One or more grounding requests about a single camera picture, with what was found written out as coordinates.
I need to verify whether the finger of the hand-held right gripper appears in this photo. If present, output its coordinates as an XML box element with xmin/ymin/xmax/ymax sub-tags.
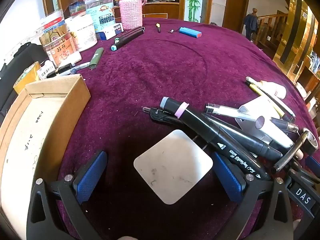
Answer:
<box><xmin>291</xmin><ymin>156</ymin><xmax>320</xmax><ymax>183</ymax></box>

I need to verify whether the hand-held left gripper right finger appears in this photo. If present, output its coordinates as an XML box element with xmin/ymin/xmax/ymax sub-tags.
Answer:
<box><xmin>212</xmin><ymin>152</ymin><xmax>293</xmax><ymax>240</ymax></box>

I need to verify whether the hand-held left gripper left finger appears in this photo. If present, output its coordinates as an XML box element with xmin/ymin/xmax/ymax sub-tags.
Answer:
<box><xmin>26</xmin><ymin>150</ymin><xmax>108</xmax><ymax>240</ymax></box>

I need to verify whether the black tape roll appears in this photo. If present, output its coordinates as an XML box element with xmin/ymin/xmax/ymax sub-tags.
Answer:
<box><xmin>301</xmin><ymin>127</ymin><xmax>320</xmax><ymax>157</ymax></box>

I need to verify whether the clear grey gel pen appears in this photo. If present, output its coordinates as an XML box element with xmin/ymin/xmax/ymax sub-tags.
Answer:
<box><xmin>271</xmin><ymin>117</ymin><xmax>299</xmax><ymax>133</ymax></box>

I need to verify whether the white square card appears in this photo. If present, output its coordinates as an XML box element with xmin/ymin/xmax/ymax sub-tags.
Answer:
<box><xmin>133</xmin><ymin>129</ymin><xmax>213</xmax><ymax>205</ymax></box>

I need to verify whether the black marker with pink ring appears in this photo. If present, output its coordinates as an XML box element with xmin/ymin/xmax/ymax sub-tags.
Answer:
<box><xmin>160</xmin><ymin>96</ymin><xmax>272</xmax><ymax>180</ymax></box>

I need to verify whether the brown cardboard box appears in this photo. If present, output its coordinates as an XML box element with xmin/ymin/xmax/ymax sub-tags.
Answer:
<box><xmin>0</xmin><ymin>74</ymin><xmax>91</xmax><ymax>240</ymax></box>

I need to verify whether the white pen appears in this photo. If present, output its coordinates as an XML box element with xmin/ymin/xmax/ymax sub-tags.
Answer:
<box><xmin>205</xmin><ymin>103</ymin><xmax>253</xmax><ymax>120</ymax></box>

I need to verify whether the white charger plug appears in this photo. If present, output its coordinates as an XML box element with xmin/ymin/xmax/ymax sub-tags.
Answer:
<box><xmin>235</xmin><ymin>95</ymin><xmax>278</xmax><ymax>140</ymax></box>

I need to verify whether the yellow pen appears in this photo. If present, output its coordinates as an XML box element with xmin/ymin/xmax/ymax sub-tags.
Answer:
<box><xmin>245</xmin><ymin>76</ymin><xmax>296</xmax><ymax>123</ymax></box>

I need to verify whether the white glue bottle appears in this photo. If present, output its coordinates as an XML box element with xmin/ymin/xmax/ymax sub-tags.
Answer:
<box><xmin>260</xmin><ymin>80</ymin><xmax>287</xmax><ymax>100</ymax></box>

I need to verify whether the black pen with clip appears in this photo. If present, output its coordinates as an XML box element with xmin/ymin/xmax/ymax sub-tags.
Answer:
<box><xmin>142</xmin><ymin>107</ymin><xmax>185</xmax><ymax>125</ymax></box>

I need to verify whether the blue grey pen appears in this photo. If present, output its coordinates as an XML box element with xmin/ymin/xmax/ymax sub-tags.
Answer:
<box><xmin>59</xmin><ymin>62</ymin><xmax>90</xmax><ymax>77</ymax></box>

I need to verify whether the black pen with gold band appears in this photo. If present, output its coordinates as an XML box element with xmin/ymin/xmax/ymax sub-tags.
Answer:
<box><xmin>46</xmin><ymin>64</ymin><xmax>73</xmax><ymax>78</ymax></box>

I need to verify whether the white barcode label box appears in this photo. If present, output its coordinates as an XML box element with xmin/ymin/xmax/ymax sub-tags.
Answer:
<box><xmin>37</xmin><ymin>60</ymin><xmax>55</xmax><ymax>80</ymax></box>

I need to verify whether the purple velvet tablecloth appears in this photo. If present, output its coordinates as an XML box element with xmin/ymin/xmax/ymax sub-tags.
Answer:
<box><xmin>54</xmin><ymin>17</ymin><xmax>320</xmax><ymax>240</ymax></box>

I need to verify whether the brown packing tape roll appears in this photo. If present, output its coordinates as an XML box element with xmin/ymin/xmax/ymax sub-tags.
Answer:
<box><xmin>13</xmin><ymin>61</ymin><xmax>42</xmax><ymax>95</ymax></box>

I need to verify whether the orange label clear jar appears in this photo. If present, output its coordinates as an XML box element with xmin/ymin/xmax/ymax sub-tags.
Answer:
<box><xmin>39</xmin><ymin>25</ymin><xmax>77</xmax><ymax>68</ymax></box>

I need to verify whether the gold pillar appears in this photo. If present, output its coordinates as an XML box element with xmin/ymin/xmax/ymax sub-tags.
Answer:
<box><xmin>272</xmin><ymin>0</ymin><xmax>320</xmax><ymax>68</ymax></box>

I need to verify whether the black bag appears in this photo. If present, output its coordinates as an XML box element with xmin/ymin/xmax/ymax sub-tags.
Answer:
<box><xmin>0</xmin><ymin>43</ymin><xmax>49</xmax><ymax>120</ymax></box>

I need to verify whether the wooden stair railing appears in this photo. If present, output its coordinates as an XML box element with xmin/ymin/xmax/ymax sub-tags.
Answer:
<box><xmin>255</xmin><ymin>10</ymin><xmax>290</xmax><ymax>53</ymax></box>

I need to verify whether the white plastic tub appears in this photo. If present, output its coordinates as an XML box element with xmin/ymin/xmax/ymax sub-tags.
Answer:
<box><xmin>64</xmin><ymin>14</ymin><xmax>98</xmax><ymax>52</ymax></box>

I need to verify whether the blue white small box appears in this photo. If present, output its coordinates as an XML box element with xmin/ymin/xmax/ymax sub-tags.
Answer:
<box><xmin>96</xmin><ymin>23</ymin><xmax>124</xmax><ymax>40</ymax></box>

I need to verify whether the blue battery pack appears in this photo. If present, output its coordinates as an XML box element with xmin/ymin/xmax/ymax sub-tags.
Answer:
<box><xmin>168</xmin><ymin>27</ymin><xmax>202</xmax><ymax>38</ymax></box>

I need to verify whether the blue label plastic jar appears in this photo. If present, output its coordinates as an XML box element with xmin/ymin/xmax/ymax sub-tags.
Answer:
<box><xmin>84</xmin><ymin>0</ymin><xmax>116</xmax><ymax>34</ymax></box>

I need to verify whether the small colourful carton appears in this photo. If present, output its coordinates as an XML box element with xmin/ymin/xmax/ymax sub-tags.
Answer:
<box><xmin>69</xmin><ymin>2</ymin><xmax>87</xmax><ymax>18</ymax></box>

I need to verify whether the wooden door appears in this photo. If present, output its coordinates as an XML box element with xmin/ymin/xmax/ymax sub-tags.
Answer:
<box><xmin>222</xmin><ymin>0</ymin><xmax>250</xmax><ymax>34</ymax></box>

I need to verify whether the bamboo print panel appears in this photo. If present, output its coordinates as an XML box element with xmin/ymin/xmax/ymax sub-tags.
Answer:
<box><xmin>185</xmin><ymin>0</ymin><xmax>206</xmax><ymax>23</ymax></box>

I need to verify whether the wooden counter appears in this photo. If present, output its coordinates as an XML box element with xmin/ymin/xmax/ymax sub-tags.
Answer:
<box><xmin>142</xmin><ymin>0</ymin><xmax>180</xmax><ymax>19</ymax></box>

